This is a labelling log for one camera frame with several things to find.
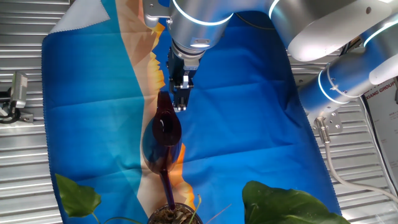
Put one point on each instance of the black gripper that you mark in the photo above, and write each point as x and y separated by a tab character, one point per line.
175	68

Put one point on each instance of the dark red translucent watering can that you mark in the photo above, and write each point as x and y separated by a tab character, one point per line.
166	130

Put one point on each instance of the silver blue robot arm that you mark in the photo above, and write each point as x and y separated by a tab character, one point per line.
311	31

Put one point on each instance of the thin green plant stem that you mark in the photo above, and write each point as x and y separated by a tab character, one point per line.
197	203

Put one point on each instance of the round plant pot with soil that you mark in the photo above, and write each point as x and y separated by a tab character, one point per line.
168	216

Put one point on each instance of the blue landscape print cloth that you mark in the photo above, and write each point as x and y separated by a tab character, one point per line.
93	93

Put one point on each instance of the small green leaf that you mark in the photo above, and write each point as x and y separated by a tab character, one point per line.
77	199

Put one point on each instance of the large dark green leaf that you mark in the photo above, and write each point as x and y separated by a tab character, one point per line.
280	205

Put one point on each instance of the white printed sign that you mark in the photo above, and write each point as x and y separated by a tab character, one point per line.
385	124

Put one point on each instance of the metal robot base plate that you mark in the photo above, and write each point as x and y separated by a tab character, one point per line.
335	124

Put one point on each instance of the silver camera on stand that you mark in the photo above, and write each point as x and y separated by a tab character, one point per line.
19	90

